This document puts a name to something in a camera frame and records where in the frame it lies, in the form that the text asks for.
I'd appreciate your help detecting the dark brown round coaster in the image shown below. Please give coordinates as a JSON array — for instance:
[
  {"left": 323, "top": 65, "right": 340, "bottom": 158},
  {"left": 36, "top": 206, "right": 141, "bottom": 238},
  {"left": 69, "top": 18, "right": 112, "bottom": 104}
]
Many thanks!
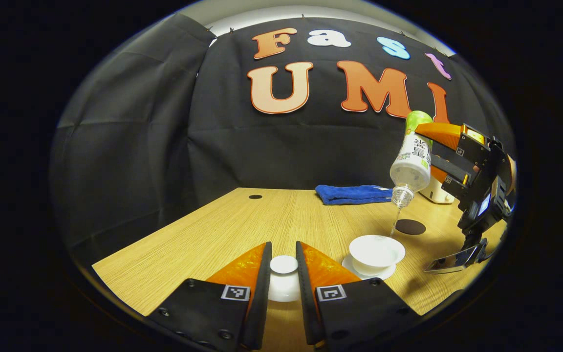
[{"left": 395, "top": 219, "right": 427, "bottom": 236}]

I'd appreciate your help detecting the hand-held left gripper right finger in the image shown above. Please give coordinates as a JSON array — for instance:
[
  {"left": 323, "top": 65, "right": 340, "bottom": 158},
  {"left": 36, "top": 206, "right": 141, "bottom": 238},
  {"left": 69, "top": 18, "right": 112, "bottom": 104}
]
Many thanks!
[{"left": 295, "top": 241, "right": 424, "bottom": 349}]

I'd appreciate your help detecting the white green water bottle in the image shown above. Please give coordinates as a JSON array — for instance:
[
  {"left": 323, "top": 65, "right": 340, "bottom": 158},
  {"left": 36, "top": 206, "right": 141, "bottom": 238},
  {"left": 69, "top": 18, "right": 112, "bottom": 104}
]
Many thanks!
[{"left": 390, "top": 110, "right": 434, "bottom": 210}]

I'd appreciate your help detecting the blue folded towel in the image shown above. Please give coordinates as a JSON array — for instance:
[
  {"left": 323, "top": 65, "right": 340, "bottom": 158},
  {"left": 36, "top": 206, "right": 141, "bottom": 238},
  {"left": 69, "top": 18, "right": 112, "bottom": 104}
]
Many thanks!
[{"left": 315, "top": 184, "right": 393, "bottom": 206}]

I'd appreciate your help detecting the white saucer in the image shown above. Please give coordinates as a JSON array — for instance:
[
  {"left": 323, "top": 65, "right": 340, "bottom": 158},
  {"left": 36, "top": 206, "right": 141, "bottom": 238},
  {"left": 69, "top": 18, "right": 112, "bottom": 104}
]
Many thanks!
[{"left": 342, "top": 254, "right": 397, "bottom": 281}]

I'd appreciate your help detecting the white teacup lid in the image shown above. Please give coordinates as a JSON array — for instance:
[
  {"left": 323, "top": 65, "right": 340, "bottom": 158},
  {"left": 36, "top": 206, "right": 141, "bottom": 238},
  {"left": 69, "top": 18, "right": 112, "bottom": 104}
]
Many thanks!
[{"left": 268, "top": 255, "right": 302, "bottom": 303}]

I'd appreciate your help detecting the white toaster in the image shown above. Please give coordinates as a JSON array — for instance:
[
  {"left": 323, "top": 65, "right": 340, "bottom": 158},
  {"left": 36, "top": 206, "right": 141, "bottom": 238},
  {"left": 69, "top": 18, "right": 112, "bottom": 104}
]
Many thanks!
[{"left": 418, "top": 178, "right": 456, "bottom": 205}]

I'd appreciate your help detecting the black backdrop cloth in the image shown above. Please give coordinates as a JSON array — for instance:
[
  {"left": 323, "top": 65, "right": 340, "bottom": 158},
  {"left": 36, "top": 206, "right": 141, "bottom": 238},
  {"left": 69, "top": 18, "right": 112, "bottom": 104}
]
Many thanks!
[{"left": 49, "top": 14, "right": 517, "bottom": 255}]

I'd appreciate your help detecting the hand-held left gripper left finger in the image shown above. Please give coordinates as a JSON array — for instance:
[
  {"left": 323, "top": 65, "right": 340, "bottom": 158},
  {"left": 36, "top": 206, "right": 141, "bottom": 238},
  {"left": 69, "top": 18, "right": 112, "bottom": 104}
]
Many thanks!
[{"left": 147, "top": 241, "right": 273, "bottom": 352}]

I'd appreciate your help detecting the white teacup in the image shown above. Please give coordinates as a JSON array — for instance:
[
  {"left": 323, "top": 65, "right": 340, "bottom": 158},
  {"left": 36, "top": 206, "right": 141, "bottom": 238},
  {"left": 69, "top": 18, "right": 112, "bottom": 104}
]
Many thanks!
[{"left": 349, "top": 235, "right": 406, "bottom": 277}]

